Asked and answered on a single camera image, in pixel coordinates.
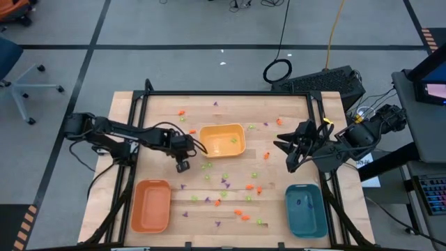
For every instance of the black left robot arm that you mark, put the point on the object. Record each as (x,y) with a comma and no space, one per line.
(115,131)

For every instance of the yellow plastic bin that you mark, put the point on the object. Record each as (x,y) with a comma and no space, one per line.
(222,140)

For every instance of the black orange striped floor mat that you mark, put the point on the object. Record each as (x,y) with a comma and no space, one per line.
(21,226)
(432,38)

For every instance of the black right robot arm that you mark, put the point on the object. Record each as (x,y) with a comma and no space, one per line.
(359,137)

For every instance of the orange plastic bin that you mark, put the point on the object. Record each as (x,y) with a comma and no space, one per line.
(151,205)

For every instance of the grey keyboard shelf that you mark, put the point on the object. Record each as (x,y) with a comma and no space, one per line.
(418,226)

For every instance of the white metal bracket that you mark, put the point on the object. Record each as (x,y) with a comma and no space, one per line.
(101,150)

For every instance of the blue office chair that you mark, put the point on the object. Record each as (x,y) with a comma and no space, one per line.
(8,55)

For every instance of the orange chair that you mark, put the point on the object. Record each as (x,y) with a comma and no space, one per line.
(14,8)

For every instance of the black desk leg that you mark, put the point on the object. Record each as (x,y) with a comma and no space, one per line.
(386,162)

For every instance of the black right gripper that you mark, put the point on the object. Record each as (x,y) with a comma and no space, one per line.
(310,141)

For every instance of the white paper label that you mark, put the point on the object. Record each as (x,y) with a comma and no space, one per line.
(367,167)

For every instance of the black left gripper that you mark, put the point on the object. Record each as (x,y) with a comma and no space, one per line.
(179,143)

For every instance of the backlit keyboard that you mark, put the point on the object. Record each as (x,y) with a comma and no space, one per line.
(433,193)

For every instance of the grey desk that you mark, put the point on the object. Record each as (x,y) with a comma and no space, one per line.
(421,129)

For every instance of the teal plastic bin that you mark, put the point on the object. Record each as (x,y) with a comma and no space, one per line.
(306,218)

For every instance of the black monitor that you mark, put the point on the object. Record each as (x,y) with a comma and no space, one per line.
(430,80)

